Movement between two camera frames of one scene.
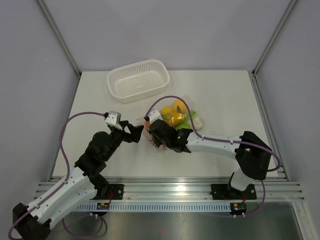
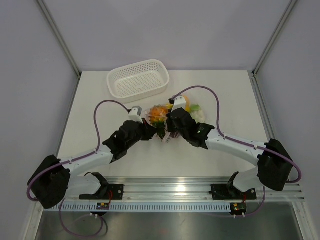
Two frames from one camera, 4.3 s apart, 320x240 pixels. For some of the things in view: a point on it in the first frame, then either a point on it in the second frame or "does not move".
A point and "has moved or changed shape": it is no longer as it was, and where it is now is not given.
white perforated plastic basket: (137, 81) does not move
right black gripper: (160, 142) to (170, 128)
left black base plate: (115, 192) does not move
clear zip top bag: (180, 113) has moved or changed shape
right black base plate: (223, 192) does not move
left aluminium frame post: (63, 44) does not move
